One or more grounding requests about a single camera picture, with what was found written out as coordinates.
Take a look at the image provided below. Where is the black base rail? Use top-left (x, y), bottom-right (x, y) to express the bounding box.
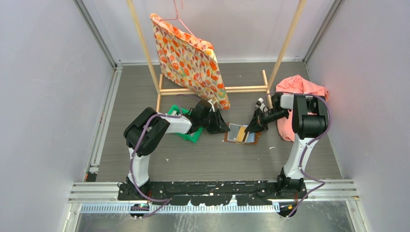
top-left (117, 180), bottom-right (307, 206)

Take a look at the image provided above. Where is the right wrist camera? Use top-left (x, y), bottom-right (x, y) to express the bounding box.
top-left (255, 98), bottom-right (269, 112)

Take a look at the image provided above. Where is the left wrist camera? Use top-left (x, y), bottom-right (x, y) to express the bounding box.
top-left (207, 99), bottom-right (216, 112)

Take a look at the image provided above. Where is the wooden clothes rack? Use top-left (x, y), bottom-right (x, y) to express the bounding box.
top-left (127, 0), bottom-right (306, 109)

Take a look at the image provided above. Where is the pink crumpled cloth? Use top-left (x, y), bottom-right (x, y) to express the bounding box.
top-left (275, 75), bottom-right (329, 142)

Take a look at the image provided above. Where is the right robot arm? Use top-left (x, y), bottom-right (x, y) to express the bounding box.
top-left (245, 92), bottom-right (331, 199)

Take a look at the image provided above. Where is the pink wire hanger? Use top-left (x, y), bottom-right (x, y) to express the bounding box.
top-left (156, 0), bottom-right (213, 48)

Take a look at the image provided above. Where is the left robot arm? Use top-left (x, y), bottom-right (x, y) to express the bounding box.
top-left (123, 100), bottom-right (230, 200)

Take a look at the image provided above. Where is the brown leather card holder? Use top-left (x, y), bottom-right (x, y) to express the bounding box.
top-left (223, 123), bottom-right (261, 145)

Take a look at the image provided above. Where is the floral fabric bag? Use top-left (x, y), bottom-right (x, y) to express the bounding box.
top-left (150, 14), bottom-right (230, 109)

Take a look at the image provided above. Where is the green plastic card bin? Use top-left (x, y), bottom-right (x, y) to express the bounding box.
top-left (166, 105), bottom-right (203, 143)

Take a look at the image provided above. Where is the aluminium frame rail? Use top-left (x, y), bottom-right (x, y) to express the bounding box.
top-left (68, 179), bottom-right (359, 214)

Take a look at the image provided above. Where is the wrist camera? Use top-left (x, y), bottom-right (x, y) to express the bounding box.
top-left (255, 98), bottom-right (269, 112)
top-left (207, 99), bottom-right (216, 112)

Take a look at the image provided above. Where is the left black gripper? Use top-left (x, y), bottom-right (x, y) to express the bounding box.
top-left (200, 110), bottom-right (230, 135)

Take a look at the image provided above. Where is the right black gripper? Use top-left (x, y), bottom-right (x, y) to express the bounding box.
top-left (245, 108), bottom-right (288, 134)

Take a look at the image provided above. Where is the gold black-striped credit card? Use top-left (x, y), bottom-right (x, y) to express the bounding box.
top-left (235, 126), bottom-right (249, 143)

